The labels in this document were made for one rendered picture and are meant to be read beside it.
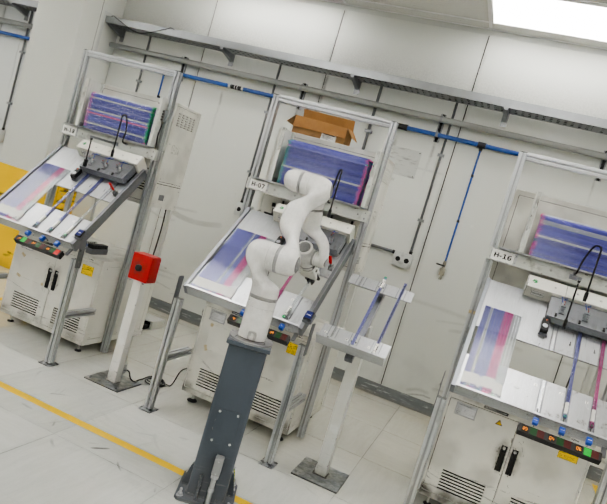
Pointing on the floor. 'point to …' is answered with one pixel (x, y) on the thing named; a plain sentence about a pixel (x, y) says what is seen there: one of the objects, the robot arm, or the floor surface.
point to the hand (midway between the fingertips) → (310, 280)
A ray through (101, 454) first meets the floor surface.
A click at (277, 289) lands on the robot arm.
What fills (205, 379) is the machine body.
